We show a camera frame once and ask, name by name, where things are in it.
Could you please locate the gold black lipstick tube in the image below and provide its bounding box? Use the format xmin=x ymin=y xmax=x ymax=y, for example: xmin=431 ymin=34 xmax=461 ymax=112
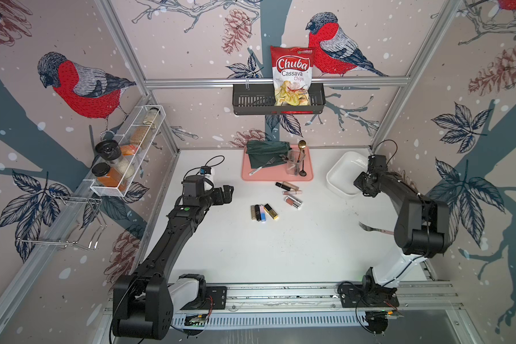
xmin=264 ymin=204 xmax=279 ymax=220

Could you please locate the pink blue lipstick tube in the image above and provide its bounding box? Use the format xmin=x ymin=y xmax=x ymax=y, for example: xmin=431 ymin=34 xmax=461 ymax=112
xmin=259 ymin=204 xmax=267 ymax=222

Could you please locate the black gold lip gloss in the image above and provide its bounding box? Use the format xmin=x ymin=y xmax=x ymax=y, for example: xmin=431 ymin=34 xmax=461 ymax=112
xmin=275 ymin=181 xmax=300 ymax=191

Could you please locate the black wall basket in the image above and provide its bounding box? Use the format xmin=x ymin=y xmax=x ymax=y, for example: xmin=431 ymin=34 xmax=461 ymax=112
xmin=232 ymin=83 xmax=326 ymax=116

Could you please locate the dark green cloth napkin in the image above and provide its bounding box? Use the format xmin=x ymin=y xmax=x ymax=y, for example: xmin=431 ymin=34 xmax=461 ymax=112
xmin=246 ymin=140 xmax=291 ymax=169

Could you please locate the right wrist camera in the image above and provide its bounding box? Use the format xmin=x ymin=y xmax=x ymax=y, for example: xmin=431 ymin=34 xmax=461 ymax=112
xmin=368 ymin=155 xmax=388 ymax=174

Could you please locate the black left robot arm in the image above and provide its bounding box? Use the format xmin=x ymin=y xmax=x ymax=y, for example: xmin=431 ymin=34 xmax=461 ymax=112
xmin=109 ymin=174 xmax=234 ymax=340

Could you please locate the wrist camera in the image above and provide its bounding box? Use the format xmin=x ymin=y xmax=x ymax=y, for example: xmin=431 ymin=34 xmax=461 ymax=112
xmin=368 ymin=155 xmax=388 ymax=174
xmin=198 ymin=166 xmax=215 ymax=187

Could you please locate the metal wire hook rack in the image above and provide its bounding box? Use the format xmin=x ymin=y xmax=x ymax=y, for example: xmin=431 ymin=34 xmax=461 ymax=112
xmin=15 ymin=196 xmax=108 ymax=251

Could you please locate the orange spice jar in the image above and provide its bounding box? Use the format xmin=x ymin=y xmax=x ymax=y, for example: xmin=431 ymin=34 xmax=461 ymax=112
xmin=91 ymin=163 xmax=126 ymax=191

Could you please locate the aluminium front rail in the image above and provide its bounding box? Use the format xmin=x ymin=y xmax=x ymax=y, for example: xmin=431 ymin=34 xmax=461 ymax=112
xmin=102 ymin=281 xmax=461 ymax=314

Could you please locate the pink silicone mat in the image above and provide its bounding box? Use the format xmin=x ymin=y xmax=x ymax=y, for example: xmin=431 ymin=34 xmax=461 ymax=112
xmin=241 ymin=148 xmax=314 ymax=182

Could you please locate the beige lipstick tube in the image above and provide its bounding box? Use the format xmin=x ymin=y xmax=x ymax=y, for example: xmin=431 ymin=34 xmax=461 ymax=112
xmin=250 ymin=205 xmax=257 ymax=221

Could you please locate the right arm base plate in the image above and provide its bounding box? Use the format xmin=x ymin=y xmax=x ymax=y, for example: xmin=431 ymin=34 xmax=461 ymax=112
xmin=337 ymin=281 xmax=400 ymax=308

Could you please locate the gold long spoon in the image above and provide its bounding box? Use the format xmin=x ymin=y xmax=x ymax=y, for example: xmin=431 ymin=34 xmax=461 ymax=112
xmin=298 ymin=140 xmax=307 ymax=177

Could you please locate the white wire spice rack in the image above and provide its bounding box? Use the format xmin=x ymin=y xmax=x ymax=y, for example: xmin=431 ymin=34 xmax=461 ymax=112
xmin=90 ymin=105 xmax=165 ymax=199

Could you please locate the clear red lipstick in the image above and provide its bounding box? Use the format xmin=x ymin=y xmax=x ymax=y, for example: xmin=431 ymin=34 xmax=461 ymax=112
xmin=285 ymin=195 xmax=302 ymax=209

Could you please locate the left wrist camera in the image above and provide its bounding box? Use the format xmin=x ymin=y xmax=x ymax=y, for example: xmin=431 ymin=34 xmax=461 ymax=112
xmin=198 ymin=166 xmax=215 ymax=187

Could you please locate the white storage box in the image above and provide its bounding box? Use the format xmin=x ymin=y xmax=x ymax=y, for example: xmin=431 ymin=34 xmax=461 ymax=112
xmin=326 ymin=151 xmax=367 ymax=199

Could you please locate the pink handled fork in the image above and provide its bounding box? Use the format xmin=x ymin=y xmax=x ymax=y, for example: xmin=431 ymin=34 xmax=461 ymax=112
xmin=358 ymin=222 xmax=394 ymax=236

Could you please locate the clear ribbed glass cup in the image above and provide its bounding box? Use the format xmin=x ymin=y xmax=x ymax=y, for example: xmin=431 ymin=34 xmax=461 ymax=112
xmin=285 ymin=150 xmax=300 ymax=176

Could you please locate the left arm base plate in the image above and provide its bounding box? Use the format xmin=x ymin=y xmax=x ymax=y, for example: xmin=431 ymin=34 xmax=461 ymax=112
xmin=181 ymin=286 xmax=227 ymax=310

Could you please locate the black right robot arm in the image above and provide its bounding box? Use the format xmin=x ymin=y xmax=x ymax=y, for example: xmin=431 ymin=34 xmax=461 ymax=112
xmin=353 ymin=154 xmax=451 ymax=293

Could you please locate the white handled fork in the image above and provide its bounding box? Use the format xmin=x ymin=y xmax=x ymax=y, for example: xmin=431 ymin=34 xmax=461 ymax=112
xmin=249 ymin=157 xmax=277 ymax=176

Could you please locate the Chuba cassava chips bag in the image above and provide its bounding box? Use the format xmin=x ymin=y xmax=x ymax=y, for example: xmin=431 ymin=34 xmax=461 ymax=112
xmin=270 ymin=47 xmax=315 ymax=106

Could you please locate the black lid spice jar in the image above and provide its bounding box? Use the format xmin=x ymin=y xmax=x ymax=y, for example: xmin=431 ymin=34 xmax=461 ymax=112
xmin=95 ymin=140 xmax=136 ymax=179

